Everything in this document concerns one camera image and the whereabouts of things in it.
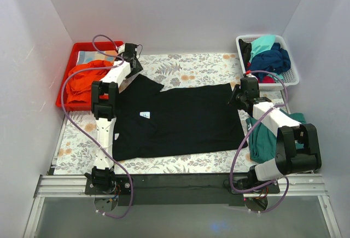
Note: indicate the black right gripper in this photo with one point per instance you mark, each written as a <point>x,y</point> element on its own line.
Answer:
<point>234,98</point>

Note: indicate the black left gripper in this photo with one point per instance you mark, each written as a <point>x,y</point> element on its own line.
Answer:
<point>136,65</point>

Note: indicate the black t shirt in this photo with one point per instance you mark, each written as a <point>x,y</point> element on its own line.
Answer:
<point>154,123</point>

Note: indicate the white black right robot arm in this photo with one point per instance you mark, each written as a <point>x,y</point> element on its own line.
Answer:
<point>297,145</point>

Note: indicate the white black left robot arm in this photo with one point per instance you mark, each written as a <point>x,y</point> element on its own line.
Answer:
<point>104,99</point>

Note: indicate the magenta red garment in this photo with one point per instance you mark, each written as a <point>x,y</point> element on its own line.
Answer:
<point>262,77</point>

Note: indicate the black garment in basket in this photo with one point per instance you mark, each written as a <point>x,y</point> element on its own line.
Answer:
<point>245,49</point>

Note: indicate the pastel patterned folded cloth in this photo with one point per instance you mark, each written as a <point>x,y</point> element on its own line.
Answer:
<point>85,57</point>

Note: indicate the navy blue t shirt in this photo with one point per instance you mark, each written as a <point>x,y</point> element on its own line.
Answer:
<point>276,60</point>

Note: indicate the white plastic basket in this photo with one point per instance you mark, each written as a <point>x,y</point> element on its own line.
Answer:
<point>290,77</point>

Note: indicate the folded dark green t shirt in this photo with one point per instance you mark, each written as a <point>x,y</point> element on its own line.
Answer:
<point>262,142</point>

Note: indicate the teal mint t shirt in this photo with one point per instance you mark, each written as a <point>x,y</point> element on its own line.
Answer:
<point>261,44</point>

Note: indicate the orange t shirt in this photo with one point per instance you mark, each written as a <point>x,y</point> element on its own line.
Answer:
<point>78,88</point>

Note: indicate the red plastic tray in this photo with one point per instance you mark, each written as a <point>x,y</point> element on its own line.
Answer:
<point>71,63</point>

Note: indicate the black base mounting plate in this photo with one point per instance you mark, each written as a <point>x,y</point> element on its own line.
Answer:
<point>164,189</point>

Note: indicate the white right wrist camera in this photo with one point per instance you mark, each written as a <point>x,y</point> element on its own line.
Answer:
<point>249,74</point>

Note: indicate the aluminium frame rail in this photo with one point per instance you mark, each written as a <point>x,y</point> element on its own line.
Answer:
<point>73,186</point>

